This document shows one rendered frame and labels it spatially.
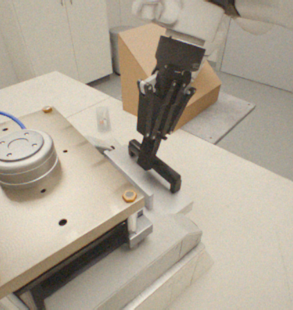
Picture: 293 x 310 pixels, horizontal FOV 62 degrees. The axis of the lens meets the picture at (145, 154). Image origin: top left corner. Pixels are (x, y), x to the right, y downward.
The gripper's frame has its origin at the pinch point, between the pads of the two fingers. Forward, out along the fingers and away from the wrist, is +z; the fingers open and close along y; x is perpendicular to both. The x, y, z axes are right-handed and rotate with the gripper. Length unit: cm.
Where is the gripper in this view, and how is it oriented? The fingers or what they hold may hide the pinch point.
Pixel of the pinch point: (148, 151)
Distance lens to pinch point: 47.1
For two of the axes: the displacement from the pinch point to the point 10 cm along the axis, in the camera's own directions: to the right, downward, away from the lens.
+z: -2.7, 8.5, 4.5
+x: -6.3, -5.1, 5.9
